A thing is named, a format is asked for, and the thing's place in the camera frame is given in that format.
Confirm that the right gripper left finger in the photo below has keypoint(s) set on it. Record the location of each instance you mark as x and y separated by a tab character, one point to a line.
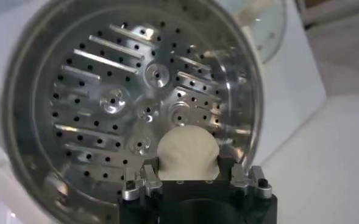
141	182

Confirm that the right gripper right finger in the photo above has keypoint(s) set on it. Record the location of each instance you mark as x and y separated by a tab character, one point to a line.
249	182

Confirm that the white steamed baozi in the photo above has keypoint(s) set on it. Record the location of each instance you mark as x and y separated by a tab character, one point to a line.
188	152

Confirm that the round glass pot lid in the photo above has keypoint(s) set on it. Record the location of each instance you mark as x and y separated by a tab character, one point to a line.
270	30

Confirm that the stainless steel steamer basket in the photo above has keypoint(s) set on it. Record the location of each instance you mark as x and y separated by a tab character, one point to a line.
106	61

